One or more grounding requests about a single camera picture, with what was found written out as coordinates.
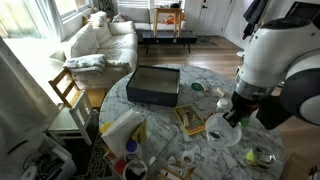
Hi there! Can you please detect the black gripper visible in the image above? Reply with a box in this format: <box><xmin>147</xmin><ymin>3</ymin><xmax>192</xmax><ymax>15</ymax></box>
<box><xmin>223</xmin><ymin>92</ymin><xmax>259</xmax><ymax>128</ymax></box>

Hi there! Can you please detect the clear plastic cup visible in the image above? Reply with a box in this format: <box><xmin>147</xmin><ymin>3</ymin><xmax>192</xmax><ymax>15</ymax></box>
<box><xmin>205</xmin><ymin>113</ymin><xmax>242</xmax><ymax>149</ymax></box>

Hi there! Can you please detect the green bottle red cap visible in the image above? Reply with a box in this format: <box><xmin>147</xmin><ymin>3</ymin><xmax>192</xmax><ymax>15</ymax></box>
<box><xmin>240</xmin><ymin>117</ymin><xmax>250</xmax><ymax>128</ymax></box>

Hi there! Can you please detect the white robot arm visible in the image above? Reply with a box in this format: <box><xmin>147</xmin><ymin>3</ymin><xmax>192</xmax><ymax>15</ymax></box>
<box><xmin>223</xmin><ymin>17</ymin><xmax>320</xmax><ymax>130</ymax></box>

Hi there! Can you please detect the white pill bottle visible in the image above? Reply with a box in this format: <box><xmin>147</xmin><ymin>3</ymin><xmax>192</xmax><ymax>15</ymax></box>
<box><xmin>215</xmin><ymin>99</ymin><xmax>228</xmax><ymax>112</ymax></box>

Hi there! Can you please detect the small white measuring cup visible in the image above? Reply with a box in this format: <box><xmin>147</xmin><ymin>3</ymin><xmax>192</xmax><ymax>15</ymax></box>
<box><xmin>181</xmin><ymin>146</ymin><xmax>198</xmax><ymax>166</ymax></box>

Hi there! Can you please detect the wooden block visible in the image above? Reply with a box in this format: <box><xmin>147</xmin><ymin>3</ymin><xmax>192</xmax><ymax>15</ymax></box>
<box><xmin>216</xmin><ymin>88</ymin><xmax>225</xmax><ymax>97</ymax></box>

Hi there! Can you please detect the yellow picture book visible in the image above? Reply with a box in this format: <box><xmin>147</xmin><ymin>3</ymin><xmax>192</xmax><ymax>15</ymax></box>
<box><xmin>173</xmin><ymin>104</ymin><xmax>205</xmax><ymax>136</ymax></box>

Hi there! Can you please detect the green round lid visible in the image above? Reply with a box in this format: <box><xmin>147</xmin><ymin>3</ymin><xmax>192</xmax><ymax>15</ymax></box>
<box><xmin>191</xmin><ymin>83</ymin><xmax>203</xmax><ymax>91</ymax></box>

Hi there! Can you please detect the metal bowl green rim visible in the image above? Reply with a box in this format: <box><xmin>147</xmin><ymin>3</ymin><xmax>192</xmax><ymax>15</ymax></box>
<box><xmin>245</xmin><ymin>146</ymin><xmax>276</xmax><ymax>169</ymax></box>

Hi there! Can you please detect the dark blue open box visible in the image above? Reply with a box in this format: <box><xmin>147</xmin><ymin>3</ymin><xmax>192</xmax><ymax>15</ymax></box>
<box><xmin>126</xmin><ymin>65</ymin><xmax>180</xmax><ymax>107</ymax></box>

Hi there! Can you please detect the blue lid white jar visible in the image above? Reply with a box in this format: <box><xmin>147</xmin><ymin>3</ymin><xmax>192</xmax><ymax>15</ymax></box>
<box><xmin>125</xmin><ymin>140</ymin><xmax>143</xmax><ymax>162</ymax></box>

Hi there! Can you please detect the white paper bag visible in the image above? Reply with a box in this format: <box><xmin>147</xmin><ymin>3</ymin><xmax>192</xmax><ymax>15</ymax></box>
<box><xmin>101</xmin><ymin>109</ymin><xmax>143</xmax><ymax>158</ymax></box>

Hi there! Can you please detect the black coffee table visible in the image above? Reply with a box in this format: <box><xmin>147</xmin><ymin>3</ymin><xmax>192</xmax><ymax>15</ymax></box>
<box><xmin>142</xmin><ymin>31</ymin><xmax>197</xmax><ymax>50</ymax></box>

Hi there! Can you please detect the wooden stool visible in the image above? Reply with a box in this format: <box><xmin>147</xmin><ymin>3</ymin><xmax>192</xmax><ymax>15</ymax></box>
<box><xmin>153</xmin><ymin>7</ymin><xmax>183</xmax><ymax>37</ymax></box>

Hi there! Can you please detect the black television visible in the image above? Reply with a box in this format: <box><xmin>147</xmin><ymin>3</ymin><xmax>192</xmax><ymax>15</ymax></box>
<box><xmin>286</xmin><ymin>1</ymin><xmax>320</xmax><ymax>21</ymax></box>

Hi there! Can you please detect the cream sofa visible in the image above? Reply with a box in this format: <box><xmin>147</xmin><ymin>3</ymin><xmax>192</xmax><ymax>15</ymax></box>
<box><xmin>49</xmin><ymin>7</ymin><xmax>188</xmax><ymax>89</ymax></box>

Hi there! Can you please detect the grey folded blanket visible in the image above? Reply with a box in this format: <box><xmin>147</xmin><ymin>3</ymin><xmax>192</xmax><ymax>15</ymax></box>
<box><xmin>63</xmin><ymin>54</ymin><xmax>106</xmax><ymax>74</ymax></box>

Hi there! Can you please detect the white small chair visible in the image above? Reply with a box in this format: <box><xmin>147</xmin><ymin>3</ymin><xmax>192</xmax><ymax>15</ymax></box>
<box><xmin>48</xmin><ymin>91</ymin><xmax>94</xmax><ymax>146</ymax></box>

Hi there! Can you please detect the wooden chair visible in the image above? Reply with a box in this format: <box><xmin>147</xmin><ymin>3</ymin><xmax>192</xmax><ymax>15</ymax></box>
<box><xmin>48</xmin><ymin>68</ymin><xmax>106</xmax><ymax>109</ymax></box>

